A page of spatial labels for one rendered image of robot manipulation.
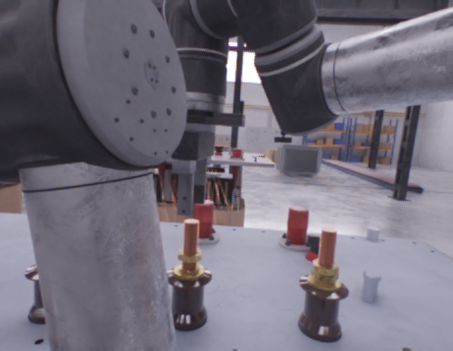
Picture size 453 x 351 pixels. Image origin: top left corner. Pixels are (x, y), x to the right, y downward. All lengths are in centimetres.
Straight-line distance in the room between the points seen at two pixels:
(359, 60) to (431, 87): 9
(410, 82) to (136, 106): 32
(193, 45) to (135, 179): 34
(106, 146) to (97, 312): 13
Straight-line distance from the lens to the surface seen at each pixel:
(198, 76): 54
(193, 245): 62
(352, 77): 45
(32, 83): 22
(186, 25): 56
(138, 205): 26
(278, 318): 73
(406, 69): 43
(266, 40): 46
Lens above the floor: 175
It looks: 9 degrees down
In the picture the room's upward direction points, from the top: 3 degrees clockwise
